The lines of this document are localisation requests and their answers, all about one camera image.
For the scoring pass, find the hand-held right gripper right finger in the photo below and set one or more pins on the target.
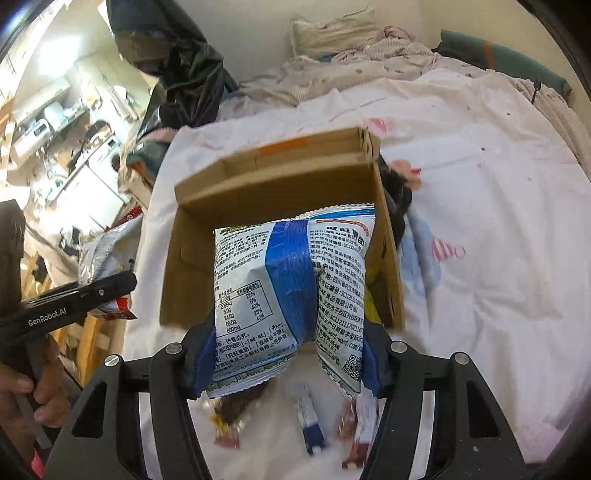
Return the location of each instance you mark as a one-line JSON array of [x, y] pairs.
[[375, 364]]

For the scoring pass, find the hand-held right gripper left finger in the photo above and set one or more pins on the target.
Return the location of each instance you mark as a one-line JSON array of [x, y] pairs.
[[199, 364]]

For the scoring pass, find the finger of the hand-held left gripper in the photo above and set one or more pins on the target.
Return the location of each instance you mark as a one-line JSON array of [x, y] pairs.
[[104, 290]]

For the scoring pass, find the silver red snack bag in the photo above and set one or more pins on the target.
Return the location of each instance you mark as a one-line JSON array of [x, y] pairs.
[[101, 249]]

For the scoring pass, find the red white snack packet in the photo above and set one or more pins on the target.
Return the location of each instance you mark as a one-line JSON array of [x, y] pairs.
[[358, 429]]

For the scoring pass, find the small blue white packet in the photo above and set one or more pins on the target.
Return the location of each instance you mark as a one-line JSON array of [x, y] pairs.
[[310, 420]]

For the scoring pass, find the blue white snack bag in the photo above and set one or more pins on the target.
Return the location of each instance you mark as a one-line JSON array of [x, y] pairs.
[[258, 277]]

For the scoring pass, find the cardboard box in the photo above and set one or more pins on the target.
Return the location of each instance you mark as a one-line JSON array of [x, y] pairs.
[[277, 184]]

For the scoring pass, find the person's left hand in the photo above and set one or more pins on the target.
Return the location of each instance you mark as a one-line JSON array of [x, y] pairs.
[[51, 392]]

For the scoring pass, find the brown snack packet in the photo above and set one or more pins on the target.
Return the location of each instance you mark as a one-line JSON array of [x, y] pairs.
[[235, 410]]

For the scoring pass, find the yellow snack packet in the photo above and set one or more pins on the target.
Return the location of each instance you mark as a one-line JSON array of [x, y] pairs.
[[373, 300]]

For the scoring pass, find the white washing machine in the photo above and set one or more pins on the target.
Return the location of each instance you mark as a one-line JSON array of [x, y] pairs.
[[104, 159]]

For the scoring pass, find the teal orange package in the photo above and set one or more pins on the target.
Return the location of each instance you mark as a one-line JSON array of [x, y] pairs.
[[145, 164]]

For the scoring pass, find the black item beside box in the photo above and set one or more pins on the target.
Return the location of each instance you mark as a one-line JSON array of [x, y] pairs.
[[397, 198]]

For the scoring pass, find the white countertop appliance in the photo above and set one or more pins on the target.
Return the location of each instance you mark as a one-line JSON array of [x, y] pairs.
[[32, 134]]

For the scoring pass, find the white printed bed blanket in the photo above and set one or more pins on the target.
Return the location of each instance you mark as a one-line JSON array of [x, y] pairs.
[[485, 230]]

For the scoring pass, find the black plastic bag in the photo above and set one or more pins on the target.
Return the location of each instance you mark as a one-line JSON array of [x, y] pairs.
[[184, 69]]

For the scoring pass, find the crumpled floral quilt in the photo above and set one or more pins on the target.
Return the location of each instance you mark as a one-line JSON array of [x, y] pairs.
[[323, 78]]

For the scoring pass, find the green blanket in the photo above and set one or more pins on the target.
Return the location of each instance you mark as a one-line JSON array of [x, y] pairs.
[[508, 60]]

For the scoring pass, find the beige pillow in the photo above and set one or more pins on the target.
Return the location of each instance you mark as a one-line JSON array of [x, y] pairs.
[[332, 32]]

